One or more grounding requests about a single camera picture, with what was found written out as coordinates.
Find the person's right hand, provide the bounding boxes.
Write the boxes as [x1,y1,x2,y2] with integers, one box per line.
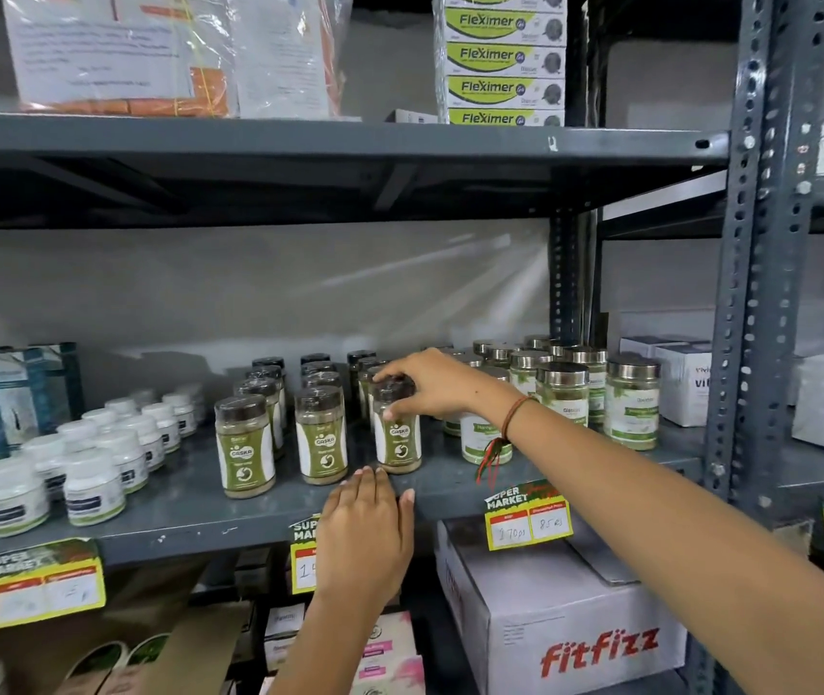
[371,347,513,429]

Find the white cardboard box red print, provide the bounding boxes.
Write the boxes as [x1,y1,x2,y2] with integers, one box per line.
[434,516,689,695]

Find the plastic-wrapped paper bundle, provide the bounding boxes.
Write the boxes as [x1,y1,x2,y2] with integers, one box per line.
[1,0,354,121]

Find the clear plastic sheet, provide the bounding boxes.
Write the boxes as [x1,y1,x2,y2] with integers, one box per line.
[0,220,552,402]

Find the person's left hand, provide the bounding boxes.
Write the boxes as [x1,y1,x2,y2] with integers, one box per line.
[316,466,417,609]

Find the white carton box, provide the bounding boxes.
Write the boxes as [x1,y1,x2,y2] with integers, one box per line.
[654,343,714,428]
[618,335,684,360]

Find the brown cardboard box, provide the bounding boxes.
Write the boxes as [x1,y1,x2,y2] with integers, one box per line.
[0,560,255,695]

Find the group of green powder jars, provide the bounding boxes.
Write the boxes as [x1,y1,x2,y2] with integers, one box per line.
[214,350,385,500]

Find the red green thread bracelet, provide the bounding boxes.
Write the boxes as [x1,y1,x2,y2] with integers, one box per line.
[476,395,540,490]

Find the person's right forearm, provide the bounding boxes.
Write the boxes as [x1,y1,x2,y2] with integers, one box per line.
[488,398,824,695]

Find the small white labelled box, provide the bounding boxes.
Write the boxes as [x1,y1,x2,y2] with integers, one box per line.
[264,637,306,674]
[264,603,309,642]

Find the person's left forearm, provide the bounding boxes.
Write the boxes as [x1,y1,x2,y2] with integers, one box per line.
[267,586,404,695]

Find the grey metal shelving rack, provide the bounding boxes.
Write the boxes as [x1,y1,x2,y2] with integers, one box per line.
[0,0,824,695]
[586,0,824,695]

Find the group of white pill bottles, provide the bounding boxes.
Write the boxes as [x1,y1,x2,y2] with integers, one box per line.
[0,383,208,540]

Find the pink product box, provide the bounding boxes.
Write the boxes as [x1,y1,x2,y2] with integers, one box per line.
[356,611,417,668]
[349,654,427,695]

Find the group of steel-lidded jars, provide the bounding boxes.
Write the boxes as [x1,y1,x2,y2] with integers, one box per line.
[441,334,662,465]

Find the black-lidded green powder jar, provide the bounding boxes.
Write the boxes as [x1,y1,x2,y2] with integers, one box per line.
[371,376,425,476]

